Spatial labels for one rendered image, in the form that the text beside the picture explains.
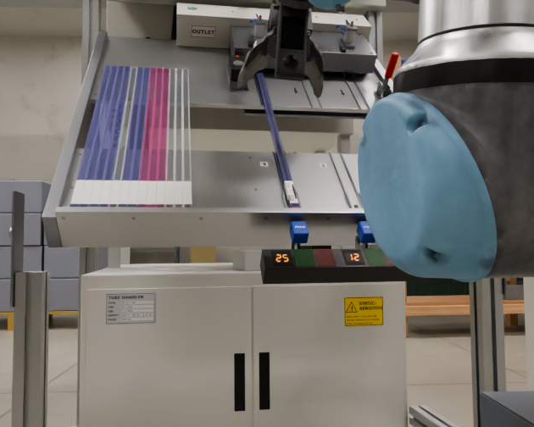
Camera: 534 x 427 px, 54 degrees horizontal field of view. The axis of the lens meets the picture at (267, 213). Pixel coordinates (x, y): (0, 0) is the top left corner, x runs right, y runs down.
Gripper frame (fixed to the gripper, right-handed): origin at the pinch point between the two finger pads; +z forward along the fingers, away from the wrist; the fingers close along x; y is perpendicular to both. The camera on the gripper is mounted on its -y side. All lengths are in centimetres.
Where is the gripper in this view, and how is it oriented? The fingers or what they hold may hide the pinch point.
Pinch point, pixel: (278, 96)
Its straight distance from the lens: 99.2
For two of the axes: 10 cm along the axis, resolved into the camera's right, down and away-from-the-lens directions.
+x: -9.9, -1.0, -1.0
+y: 0.2, -8.0, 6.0
